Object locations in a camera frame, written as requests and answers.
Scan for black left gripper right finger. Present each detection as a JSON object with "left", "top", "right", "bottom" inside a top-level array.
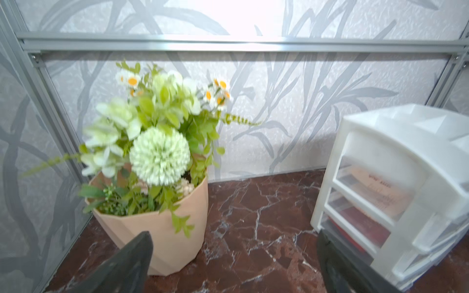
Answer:
[{"left": 316, "top": 230, "right": 399, "bottom": 293}]

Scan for clear top drawer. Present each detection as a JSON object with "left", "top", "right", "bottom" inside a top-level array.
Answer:
[{"left": 332, "top": 156, "right": 415, "bottom": 231}]

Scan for green white artificial flowers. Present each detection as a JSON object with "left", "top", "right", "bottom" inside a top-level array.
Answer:
[{"left": 25, "top": 62, "right": 252, "bottom": 237}]

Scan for clear drawer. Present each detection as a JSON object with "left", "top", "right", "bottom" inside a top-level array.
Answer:
[
  {"left": 332, "top": 156, "right": 415, "bottom": 231},
  {"left": 318, "top": 214, "right": 374, "bottom": 265},
  {"left": 324, "top": 189, "right": 390, "bottom": 258}
]

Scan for white plastic drawer organizer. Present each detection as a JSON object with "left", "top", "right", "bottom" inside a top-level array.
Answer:
[{"left": 311, "top": 104, "right": 469, "bottom": 291}]

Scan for beige postcard red characters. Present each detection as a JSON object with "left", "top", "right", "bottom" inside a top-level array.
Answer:
[{"left": 340, "top": 166, "right": 412, "bottom": 220}]

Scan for beige faceted flower pot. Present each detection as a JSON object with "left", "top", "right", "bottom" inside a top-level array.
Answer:
[{"left": 79, "top": 170, "right": 208, "bottom": 276}]

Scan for aluminium frame rail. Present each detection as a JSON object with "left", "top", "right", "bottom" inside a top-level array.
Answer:
[{"left": 15, "top": 32, "right": 469, "bottom": 55}]

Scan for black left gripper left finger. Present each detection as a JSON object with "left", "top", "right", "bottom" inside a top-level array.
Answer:
[{"left": 69, "top": 231, "right": 153, "bottom": 293}]

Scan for red postcard in drawer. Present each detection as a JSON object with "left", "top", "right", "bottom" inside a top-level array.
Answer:
[{"left": 331, "top": 206, "right": 390, "bottom": 252}]

